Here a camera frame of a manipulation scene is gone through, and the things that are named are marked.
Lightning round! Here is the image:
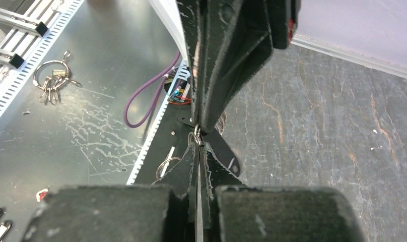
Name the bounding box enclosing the metal disc with key rings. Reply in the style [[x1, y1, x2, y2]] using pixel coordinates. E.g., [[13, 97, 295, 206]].
[[152, 110, 228, 186]]

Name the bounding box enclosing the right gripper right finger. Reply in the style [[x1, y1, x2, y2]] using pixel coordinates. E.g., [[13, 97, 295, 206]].
[[199, 143, 365, 241]]

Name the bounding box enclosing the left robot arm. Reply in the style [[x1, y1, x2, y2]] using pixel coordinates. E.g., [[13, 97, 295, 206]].
[[150, 0, 301, 133]]

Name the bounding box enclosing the spare key ring bunch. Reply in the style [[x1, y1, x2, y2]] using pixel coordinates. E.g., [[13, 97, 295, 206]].
[[32, 50, 83, 106]]

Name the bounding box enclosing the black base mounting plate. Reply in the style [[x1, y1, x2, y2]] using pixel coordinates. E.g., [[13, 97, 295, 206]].
[[134, 104, 193, 185]]

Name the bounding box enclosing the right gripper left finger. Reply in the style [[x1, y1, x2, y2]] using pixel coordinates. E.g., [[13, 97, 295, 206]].
[[22, 144, 199, 241]]

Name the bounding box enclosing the black key tag right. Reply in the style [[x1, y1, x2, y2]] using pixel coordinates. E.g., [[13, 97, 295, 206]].
[[0, 220, 12, 242]]

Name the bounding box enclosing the aluminium frame rail front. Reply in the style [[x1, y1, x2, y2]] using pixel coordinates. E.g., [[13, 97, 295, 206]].
[[291, 35, 407, 79]]

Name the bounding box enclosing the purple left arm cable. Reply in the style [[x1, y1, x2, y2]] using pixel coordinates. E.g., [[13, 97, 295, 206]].
[[123, 50, 182, 129]]

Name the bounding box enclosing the red key tag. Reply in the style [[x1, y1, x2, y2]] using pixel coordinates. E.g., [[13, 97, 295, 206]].
[[36, 187, 49, 202]]

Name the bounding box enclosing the white slotted cable duct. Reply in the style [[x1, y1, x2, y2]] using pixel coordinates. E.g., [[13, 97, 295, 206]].
[[126, 60, 190, 186]]

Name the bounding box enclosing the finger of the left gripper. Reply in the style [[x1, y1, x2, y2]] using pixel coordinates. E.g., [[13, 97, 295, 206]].
[[176, 1, 243, 129], [200, 1, 301, 133]]

